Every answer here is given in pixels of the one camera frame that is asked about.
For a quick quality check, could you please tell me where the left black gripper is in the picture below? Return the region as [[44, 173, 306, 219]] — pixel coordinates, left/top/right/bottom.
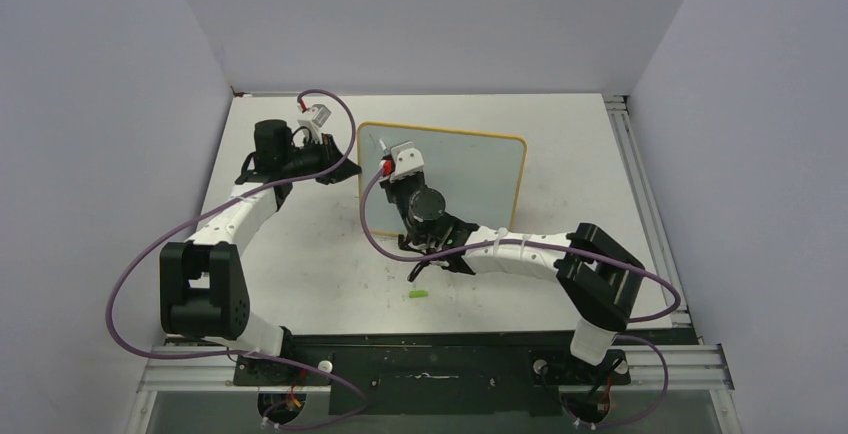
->
[[282, 133, 362, 186]]

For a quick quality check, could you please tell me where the yellow framed whiteboard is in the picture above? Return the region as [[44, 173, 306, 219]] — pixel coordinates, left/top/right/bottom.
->
[[356, 121, 527, 228]]

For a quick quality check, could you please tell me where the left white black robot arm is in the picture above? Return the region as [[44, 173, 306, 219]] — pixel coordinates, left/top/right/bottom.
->
[[159, 120, 362, 385]]

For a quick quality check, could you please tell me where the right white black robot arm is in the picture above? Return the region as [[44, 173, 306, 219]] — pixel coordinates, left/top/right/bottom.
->
[[368, 173, 646, 382]]

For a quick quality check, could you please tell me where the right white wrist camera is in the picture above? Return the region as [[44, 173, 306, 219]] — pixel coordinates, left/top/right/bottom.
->
[[380, 141, 425, 182]]

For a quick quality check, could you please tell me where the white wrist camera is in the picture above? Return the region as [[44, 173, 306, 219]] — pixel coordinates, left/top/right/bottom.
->
[[297, 104, 332, 144], [380, 141, 425, 182]]

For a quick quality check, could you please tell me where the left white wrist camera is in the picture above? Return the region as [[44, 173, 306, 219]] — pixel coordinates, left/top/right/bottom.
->
[[297, 104, 332, 144]]

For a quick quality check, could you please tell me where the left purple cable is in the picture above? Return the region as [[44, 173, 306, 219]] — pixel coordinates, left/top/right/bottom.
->
[[105, 89, 371, 432]]

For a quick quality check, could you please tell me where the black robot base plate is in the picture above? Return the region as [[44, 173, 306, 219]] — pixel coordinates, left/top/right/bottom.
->
[[233, 329, 695, 417]]

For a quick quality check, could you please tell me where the right aluminium rail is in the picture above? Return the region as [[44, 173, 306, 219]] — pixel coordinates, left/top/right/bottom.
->
[[602, 95, 692, 328]]

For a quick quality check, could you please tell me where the front aluminium frame rail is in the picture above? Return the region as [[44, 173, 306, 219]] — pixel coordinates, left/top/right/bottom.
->
[[127, 332, 741, 433]]

